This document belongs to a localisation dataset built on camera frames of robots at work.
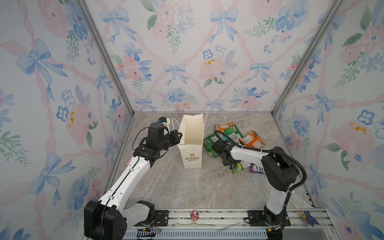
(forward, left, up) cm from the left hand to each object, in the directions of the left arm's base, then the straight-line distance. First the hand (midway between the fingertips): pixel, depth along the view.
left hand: (183, 132), depth 76 cm
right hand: (-2, -30, -24) cm, 38 cm away
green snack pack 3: (-8, -33, -22) cm, 41 cm away
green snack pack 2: (+8, -15, -21) cm, 27 cm away
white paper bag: (+4, -4, -2) cm, 6 cm away
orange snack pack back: (+21, -26, -21) cm, 40 cm away
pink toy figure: (-34, -6, -21) cm, 40 cm away
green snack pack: (+14, -32, -19) cm, 40 cm away
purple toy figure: (-33, -61, -23) cm, 73 cm away
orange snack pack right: (+11, -45, -22) cm, 51 cm away
